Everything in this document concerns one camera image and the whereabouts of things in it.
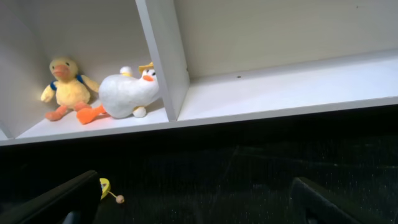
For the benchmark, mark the yellow plush duck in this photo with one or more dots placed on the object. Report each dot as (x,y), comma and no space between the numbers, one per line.
(70,90)

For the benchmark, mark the yellow rattle drum toy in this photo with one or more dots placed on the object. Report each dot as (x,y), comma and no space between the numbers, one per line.
(105,186)

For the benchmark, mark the white shelf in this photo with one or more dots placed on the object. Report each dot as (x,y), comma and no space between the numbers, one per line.
(280,87)

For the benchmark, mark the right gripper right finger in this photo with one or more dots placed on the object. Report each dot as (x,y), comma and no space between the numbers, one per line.
(317,205)

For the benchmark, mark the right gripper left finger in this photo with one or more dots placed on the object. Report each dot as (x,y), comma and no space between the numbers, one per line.
(62,202)

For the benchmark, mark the white plush duck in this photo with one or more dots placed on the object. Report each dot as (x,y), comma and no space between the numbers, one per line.
(124,93)

